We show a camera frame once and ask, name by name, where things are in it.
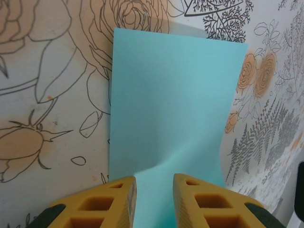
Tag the floral printed tablecloth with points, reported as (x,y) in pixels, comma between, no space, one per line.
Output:
(47,71)

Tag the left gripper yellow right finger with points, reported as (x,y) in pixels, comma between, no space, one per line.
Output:
(209,202)

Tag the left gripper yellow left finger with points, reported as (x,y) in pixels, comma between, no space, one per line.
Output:
(99,202)

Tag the light blue cloth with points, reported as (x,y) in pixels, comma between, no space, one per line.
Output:
(171,95)

